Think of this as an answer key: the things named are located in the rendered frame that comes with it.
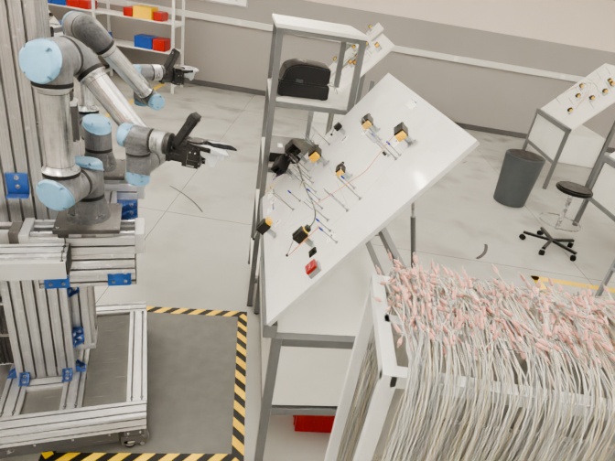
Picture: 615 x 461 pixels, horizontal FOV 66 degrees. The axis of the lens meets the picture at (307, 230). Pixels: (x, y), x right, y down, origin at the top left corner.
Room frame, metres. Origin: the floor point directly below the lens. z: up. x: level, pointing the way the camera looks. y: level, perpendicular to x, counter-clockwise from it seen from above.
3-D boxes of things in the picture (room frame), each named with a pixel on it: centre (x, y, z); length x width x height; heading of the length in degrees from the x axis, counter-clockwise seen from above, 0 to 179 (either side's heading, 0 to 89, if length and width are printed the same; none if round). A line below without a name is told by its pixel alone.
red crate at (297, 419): (1.89, -0.22, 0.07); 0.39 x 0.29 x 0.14; 8
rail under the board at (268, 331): (2.02, 0.18, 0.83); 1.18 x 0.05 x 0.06; 10
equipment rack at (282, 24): (2.98, 0.14, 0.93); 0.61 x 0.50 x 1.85; 10
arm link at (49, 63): (1.41, 0.84, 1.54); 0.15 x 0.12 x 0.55; 176
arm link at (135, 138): (1.39, 0.57, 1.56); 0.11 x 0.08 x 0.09; 86
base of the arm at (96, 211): (1.54, 0.83, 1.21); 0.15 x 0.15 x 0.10
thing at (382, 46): (5.37, -0.15, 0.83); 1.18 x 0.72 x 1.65; 2
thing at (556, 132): (6.92, -3.52, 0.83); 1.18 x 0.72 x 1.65; 179
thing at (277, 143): (2.91, 0.19, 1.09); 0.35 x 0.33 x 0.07; 10
